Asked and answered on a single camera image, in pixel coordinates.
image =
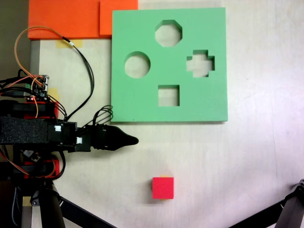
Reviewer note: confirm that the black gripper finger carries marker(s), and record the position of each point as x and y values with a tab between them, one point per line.
127	140

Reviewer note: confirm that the red square block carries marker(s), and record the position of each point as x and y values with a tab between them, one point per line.
163	188

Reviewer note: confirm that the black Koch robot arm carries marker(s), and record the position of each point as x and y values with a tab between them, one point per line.
23	130

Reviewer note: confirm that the large orange foam block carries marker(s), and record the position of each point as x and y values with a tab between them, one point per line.
64	19

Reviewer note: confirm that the green shape sorter board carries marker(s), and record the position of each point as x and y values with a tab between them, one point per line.
142	99

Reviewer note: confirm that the red table clamp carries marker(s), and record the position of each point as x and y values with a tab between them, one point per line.
55	166
55	110

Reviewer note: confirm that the yellow tape piece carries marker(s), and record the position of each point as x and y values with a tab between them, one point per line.
54	93
64	44

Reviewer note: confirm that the motor driver circuit board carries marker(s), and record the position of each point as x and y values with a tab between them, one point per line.
31	155

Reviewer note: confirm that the black tripod leg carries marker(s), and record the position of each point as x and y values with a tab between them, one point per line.
51	209
256	216
293	206
83	215

